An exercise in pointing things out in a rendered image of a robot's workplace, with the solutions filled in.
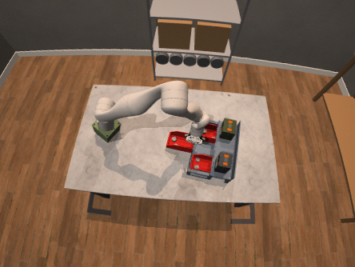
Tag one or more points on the grey metal shelf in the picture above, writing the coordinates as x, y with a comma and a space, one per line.
211, 149

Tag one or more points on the black tool case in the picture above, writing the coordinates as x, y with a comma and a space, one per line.
224, 162

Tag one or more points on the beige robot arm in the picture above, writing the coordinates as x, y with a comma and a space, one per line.
174, 102

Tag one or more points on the olive green tool case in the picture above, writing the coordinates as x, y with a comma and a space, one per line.
228, 129

